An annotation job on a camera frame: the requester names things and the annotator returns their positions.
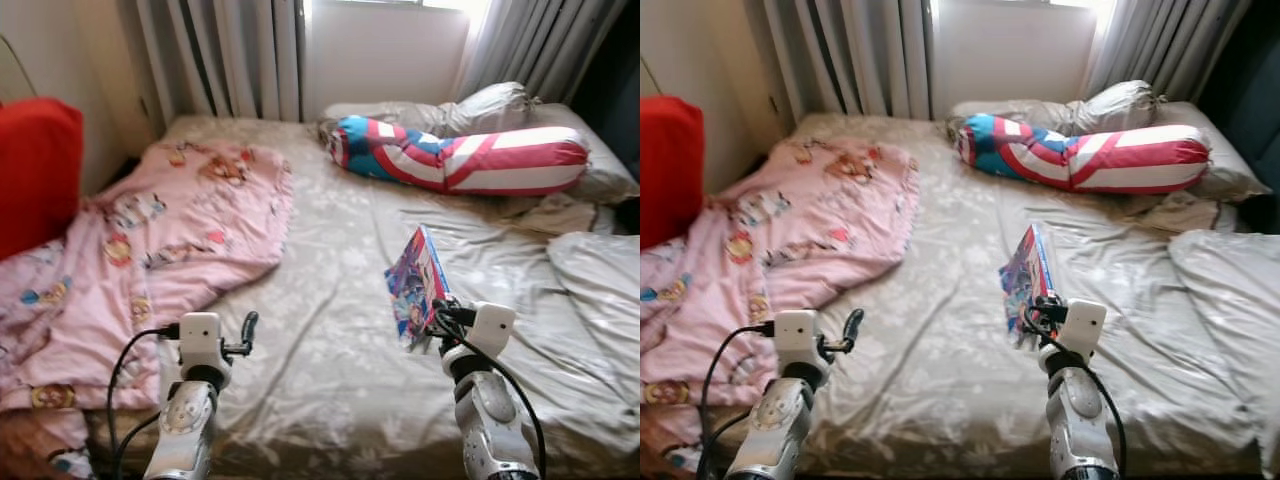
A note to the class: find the colourful comic book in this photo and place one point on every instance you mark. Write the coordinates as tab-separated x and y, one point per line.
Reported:
1028	280
415	285

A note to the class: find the pink cartoon print blanket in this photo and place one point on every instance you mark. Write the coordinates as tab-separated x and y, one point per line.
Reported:
800	235
180	230

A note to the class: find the thick red bolster pillow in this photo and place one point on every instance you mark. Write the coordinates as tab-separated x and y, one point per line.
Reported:
40	170
670	170

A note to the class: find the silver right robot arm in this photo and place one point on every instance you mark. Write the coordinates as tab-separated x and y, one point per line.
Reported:
1080	420
490	420

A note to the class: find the bed with grey floral sheet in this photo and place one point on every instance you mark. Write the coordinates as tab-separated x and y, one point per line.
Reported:
960	400
350	300

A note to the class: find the blue red striped star bolster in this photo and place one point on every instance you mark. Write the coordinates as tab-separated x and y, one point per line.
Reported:
1100	163
470	165

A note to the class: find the grey floral pillow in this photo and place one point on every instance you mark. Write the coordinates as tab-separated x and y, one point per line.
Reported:
1230	170
605	172

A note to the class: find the shiny grey bunched pillow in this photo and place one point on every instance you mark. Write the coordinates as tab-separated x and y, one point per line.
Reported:
1115	106
490	108

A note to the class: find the grey striped curtain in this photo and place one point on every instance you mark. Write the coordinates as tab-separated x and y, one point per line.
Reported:
220	55
1170	40
850	55
545	45

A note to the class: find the dark furniture piece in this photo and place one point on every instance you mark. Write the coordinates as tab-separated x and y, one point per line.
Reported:
615	70
1250	110

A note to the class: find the bright window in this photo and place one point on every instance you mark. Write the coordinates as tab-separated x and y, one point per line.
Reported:
1030	4
400	4

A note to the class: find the beige headboard with gold trim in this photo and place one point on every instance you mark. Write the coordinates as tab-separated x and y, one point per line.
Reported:
8	82

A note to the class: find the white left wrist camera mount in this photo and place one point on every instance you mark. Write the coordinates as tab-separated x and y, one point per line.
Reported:
797	335
200	338

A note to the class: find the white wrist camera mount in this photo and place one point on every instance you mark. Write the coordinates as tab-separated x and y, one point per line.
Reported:
200	338
493	328
797	335
1086	325

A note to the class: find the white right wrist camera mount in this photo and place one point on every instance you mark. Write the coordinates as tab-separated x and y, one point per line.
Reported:
493	328
1086	325

